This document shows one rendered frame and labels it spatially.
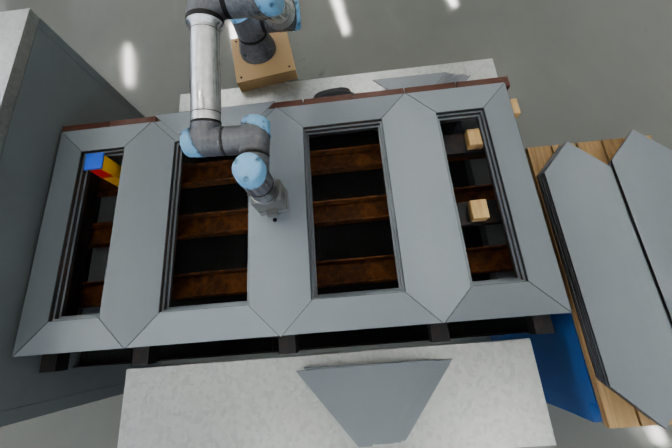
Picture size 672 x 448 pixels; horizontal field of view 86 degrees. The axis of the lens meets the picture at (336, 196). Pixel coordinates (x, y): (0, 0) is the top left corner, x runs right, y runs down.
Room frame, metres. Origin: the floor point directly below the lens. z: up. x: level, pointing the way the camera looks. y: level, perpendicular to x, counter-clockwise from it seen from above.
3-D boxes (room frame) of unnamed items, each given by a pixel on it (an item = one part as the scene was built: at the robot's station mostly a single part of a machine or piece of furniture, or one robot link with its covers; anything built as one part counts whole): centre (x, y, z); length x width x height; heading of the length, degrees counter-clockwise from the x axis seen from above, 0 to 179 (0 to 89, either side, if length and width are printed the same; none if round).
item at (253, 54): (1.15, 0.17, 0.78); 0.15 x 0.15 x 0.10
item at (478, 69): (0.88, -0.09, 0.67); 1.30 x 0.20 x 0.03; 82
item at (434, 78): (0.80, -0.43, 0.70); 0.39 x 0.12 x 0.04; 82
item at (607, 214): (0.00, -0.79, 0.82); 0.80 x 0.40 x 0.06; 172
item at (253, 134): (0.50, 0.18, 1.12); 0.11 x 0.11 x 0.08; 79
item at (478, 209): (0.26, -0.42, 0.79); 0.06 x 0.05 x 0.04; 172
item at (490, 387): (-0.17, 0.17, 0.74); 1.20 x 0.26 x 0.03; 82
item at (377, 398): (-0.19, 0.02, 0.77); 0.45 x 0.20 x 0.04; 82
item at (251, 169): (0.40, 0.18, 1.12); 0.09 x 0.08 x 0.11; 169
